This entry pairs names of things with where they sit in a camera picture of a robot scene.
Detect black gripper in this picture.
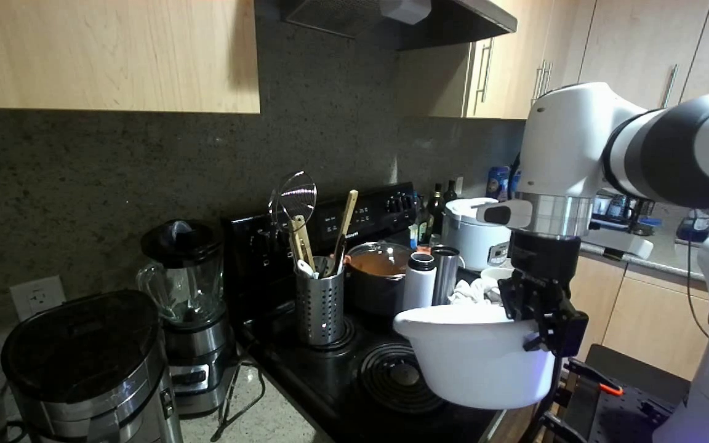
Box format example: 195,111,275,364
497,230,590,360

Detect large white dish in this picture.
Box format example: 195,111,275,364
391,303,559,415

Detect black electric stove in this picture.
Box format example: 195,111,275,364
221,181,570,443

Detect light wood base cabinet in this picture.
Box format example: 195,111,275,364
567,253,709,383

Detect steel tumbler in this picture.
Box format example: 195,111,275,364
430,245,465,309

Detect white rice cooker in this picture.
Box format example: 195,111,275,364
441,194,515,275

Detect grey flat base board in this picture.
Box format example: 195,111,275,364
585,342,701,394

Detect white bottle with dark cap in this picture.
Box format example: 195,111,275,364
401,250,437,314

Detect blue container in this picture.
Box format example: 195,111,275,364
485,163,521,202

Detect dark glass bottle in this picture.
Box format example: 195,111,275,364
425,181,447,241

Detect dark pot with orange sauce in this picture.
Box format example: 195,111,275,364
343,240,414,320

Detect blue soap bottle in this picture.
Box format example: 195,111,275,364
675,207,709,246

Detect long wooden spoon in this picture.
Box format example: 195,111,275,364
325,188,361,279

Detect steel utensil holder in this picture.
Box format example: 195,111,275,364
290,257,350,352

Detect white spatula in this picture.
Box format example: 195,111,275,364
293,257,321,280

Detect wooden spatula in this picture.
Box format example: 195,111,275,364
287,215,318,274

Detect metal skimmer spoon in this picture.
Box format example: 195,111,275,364
265,168,323,267

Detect dark range hood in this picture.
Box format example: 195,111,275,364
254,0,520,53

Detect white box under hood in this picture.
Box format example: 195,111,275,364
377,0,436,26

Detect blender with black lid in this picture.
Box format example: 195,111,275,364
135,216,239,419

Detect black and steel cooker appliance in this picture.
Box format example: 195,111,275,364
0,288,183,443

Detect orange handled clamp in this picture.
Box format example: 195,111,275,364
570,363,626,401

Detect black pegboard base plate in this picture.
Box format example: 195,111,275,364
567,371,684,443

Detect thin black cable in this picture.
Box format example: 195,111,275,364
684,241,709,339

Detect light wood wall cabinet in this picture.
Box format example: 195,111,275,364
524,0,709,108
0,0,264,115
394,0,537,124

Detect black appliance cable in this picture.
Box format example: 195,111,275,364
209,360,269,443

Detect white wall outlet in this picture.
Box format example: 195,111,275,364
7,274,69,322

